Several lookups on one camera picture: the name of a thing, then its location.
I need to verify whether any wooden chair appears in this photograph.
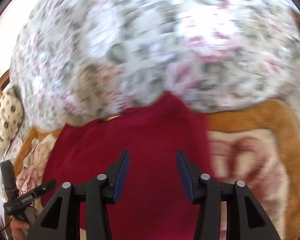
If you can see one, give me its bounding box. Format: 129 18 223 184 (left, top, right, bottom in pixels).
0 69 10 97

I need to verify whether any person's left hand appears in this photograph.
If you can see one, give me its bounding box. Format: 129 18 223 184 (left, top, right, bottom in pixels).
10 207 39 240

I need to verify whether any black camera box green light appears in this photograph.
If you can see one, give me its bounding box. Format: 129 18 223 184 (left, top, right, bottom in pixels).
0 160 19 201

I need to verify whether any cream dotted pillow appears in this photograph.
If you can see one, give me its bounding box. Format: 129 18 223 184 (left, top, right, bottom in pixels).
0 86 24 160

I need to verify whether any dark red fleece garment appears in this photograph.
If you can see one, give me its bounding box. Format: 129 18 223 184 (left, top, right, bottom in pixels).
43 94 212 239

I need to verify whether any floral print bed quilt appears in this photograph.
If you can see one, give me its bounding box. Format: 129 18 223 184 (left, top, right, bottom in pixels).
0 0 300 198

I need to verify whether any brown floral plush blanket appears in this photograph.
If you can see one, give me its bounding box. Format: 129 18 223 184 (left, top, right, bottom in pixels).
14 99 300 239

